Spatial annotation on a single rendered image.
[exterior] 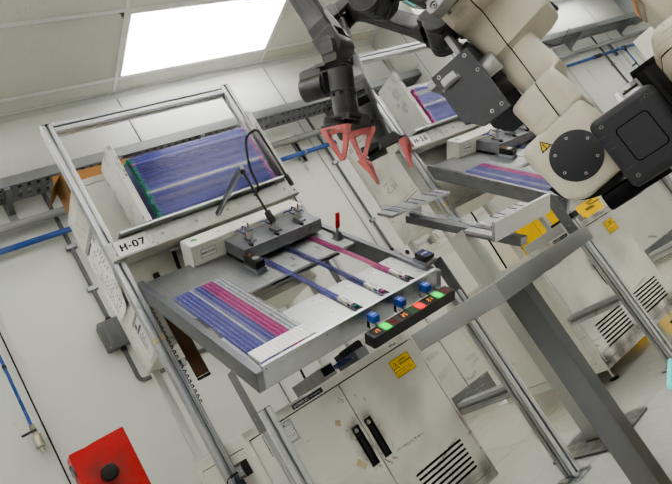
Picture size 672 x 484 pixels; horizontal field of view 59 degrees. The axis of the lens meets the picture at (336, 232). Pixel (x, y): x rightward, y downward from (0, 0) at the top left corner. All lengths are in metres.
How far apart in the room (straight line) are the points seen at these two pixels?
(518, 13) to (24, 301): 2.94
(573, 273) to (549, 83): 1.58
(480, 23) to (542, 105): 0.24
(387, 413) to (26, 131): 2.94
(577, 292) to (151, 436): 2.25
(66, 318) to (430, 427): 2.20
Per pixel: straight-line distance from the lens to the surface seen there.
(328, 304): 1.77
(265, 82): 4.79
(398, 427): 2.02
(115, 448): 1.56
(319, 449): 1.88
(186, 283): 2.03
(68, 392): 3.46
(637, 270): 3.11
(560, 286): 2.69
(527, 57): 1.37
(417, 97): 3.02
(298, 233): 2.15
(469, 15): 1.37
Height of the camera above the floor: 0.60
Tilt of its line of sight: 12 degrees up
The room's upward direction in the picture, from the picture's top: 32 degrees counter-clockwise
